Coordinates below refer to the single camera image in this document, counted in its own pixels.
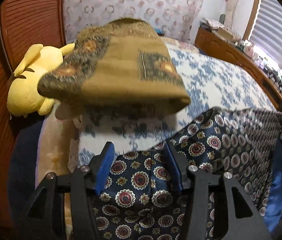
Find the navy medallion patterned silk garment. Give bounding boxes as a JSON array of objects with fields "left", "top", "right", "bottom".
[{"left": 93, "top": 108, "right": 282, "bottom": 239}]

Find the blue white floral sheet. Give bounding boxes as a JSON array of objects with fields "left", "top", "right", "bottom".
[{"left": 71, "top": 49, "right": 275, "bottom": 166}]

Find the wooden sideboard cabinet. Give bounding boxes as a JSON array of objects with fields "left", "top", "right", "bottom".
[{"left": 195, "top": 27, "right": 282, "bottom": 112}]

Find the yellow plush toy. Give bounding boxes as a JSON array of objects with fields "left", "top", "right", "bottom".
[{"left": 6, "top": 43, "right": 75, "bottom": 117}]

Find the brown patterned folded blanket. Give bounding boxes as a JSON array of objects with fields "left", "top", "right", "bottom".
[{"left": 37, "top": 18, "right": 191, "bottom": 118}]

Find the floral quilted bedspread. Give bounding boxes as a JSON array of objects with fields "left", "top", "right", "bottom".
[{"left": 161, "top": 37, "right": 200, "bottom": 54}]

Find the grey striped window blind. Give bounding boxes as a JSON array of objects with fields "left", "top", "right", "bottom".
[{"left": 249, "top": 0, "right": 282, "bottom": 73}]

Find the pink circle patterned curtain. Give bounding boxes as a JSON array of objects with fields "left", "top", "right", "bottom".
[{"left": 63, "top": 0, "right": 204, "bottom": 43}]

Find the brown louvered wardrobe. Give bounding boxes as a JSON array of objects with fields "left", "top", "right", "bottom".
[{"left": 0, "top": 0, "right": 68, "bottom": 228}]

